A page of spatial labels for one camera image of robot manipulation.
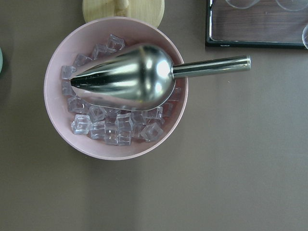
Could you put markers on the green bowl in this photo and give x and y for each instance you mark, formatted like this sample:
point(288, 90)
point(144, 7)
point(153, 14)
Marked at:
point(1, 60)

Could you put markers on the cocktail glass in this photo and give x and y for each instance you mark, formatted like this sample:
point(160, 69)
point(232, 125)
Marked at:
point(293, 5)
point(305, 36)
point(242, 4)

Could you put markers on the metal ice scoop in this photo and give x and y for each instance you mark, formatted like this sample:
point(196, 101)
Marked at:
point(142, 77)

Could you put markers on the wooden mug tree stand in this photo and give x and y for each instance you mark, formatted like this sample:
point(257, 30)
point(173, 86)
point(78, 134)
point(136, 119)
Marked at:
point(149, 11)

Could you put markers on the pink bowl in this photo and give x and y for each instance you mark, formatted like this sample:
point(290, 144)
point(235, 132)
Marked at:
point(82, 41)

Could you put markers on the black glass tray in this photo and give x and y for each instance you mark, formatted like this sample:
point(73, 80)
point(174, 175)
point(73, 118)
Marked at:
point(264, 25)

